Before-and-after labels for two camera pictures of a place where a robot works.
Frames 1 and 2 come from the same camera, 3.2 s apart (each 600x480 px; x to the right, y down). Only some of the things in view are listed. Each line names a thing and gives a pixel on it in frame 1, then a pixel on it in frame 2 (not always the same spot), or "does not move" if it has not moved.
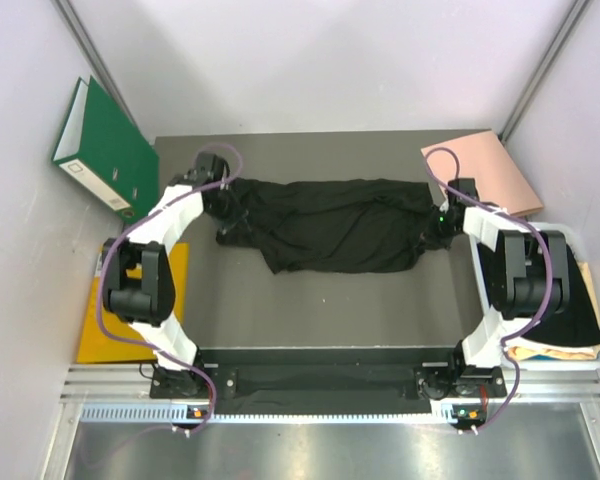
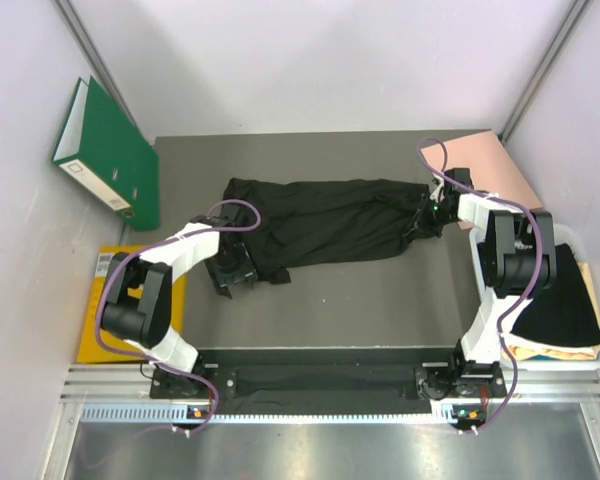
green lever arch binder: [107, 155] does not move
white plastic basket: [582, 246] does not move
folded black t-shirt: [577, 325] does not move
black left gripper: [236, 206] -> [245, 271]
